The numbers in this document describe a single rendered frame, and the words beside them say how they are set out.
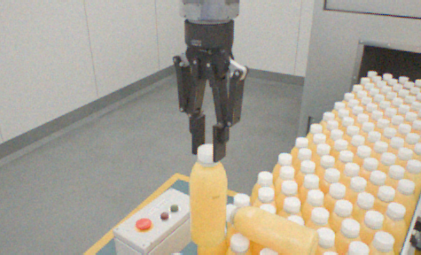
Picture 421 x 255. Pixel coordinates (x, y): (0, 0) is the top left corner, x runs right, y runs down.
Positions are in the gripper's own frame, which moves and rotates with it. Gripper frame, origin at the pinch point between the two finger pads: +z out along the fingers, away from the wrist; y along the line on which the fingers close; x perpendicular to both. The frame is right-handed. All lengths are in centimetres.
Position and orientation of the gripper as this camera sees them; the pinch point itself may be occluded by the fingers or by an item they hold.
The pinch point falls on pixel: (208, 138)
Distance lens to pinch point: 63.6
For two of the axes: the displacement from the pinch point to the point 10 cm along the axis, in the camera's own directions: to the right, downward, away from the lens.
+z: 0.0, 8.9, 4.6
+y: 8.1, 2.7, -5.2
